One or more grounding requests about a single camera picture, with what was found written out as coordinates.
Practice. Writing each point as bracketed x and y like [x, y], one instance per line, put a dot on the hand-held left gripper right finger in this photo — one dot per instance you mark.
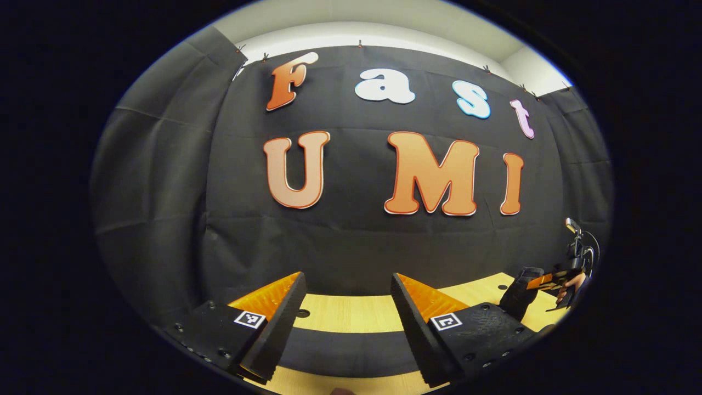
[417, 334]

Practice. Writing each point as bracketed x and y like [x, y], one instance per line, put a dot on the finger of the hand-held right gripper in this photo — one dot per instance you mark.
[559, 272]
[540, 282]

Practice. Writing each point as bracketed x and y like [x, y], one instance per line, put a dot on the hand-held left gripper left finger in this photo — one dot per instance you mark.
[284, 323]

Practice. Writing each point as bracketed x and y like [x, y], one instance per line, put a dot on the dark grey jeans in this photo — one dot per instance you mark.
[351, 351]

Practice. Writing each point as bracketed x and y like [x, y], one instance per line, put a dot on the black backdrop cloth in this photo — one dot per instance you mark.
[351, 241]

